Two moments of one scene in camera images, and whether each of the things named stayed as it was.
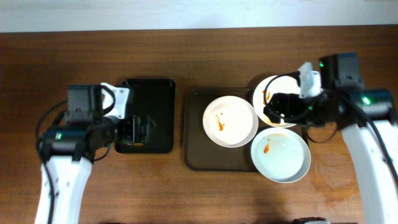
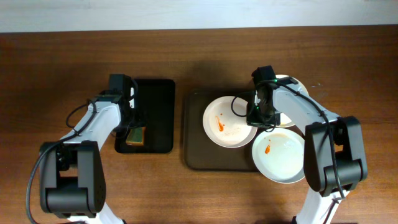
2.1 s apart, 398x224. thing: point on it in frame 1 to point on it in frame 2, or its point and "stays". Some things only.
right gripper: (282, 107) to (262, 121)
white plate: (230, 121) stays
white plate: (280, 155) stays
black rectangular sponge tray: (155, 96) stays
